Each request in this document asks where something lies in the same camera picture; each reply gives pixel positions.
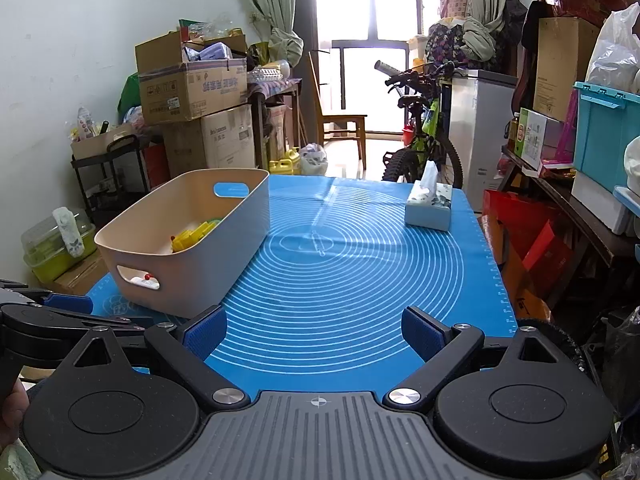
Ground teal storage bin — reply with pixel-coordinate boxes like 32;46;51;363
572;81;640;188

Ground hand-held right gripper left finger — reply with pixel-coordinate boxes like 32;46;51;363
74;305;250;408

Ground red paper bag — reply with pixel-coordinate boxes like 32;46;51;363
482;190;573;301

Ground black plastic bag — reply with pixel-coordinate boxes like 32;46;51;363
602;305;640;411

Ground pink plastic sheet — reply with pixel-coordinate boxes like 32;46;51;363
540;105;578;166

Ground white patterned cloth pouch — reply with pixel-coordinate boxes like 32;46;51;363
52;207;83;258

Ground yellow plastic dispenser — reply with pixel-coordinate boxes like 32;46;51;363
171;221;218;253

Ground white plastic bag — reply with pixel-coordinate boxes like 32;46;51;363
299;143;328;177

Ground dark wooden shelf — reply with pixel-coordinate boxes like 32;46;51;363
500;145;640;266

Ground low brown cardboard box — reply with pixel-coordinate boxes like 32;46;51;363
52;250;108;296

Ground green clear food container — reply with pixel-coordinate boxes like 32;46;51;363
21;207;98;281

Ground small cardboard box with bottles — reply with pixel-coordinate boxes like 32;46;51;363
70;122;136;161

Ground orange paper bag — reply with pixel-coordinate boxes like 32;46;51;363
482;215;553;321

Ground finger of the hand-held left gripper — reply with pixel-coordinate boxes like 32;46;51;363
0;280;95;313
0;305;153;348

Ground pale green curtain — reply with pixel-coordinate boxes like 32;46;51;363
235;0;304;66
462;0;511;61

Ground open printed cardboard box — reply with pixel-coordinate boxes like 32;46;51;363
135;30;249;126

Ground yellow oil jugs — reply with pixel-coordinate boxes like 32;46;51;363
268;146;302;176

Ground white chest freezer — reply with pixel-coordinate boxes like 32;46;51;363
447;70;518;213

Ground tissue box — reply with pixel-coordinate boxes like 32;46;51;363
404;161;453;232

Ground pile of clothes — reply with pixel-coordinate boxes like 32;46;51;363
425;17;496;73

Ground black metal cart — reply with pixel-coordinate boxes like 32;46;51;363
71;135;166;226

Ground black plastic crate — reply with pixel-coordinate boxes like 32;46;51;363
585;310;640;480

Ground green white carton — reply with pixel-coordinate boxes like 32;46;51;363
517;107;566;171

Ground large clear plastic bag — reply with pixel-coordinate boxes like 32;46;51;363
585;2;640;96

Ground white foam box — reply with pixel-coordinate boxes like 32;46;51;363
571;172;631;235

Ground person's left hand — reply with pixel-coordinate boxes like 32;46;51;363
0;379;31;443

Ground blue silicone mat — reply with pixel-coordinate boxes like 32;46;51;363
85;175;518;398

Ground beige plastic basket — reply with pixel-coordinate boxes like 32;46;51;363
94;168;271;318

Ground dark wooden side table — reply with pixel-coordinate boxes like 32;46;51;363
247;77;303;176

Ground green black bicycle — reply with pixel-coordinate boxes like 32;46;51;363
374;60;465;188

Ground wooden chair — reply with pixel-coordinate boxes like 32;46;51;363
307;50;368;170

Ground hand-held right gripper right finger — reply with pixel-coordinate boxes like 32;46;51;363
382;306;571;407

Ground tall brown cardboard box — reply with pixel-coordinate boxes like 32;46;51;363
532;17;601;121

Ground large taped cardboard box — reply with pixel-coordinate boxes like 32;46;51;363
162;104;257;178

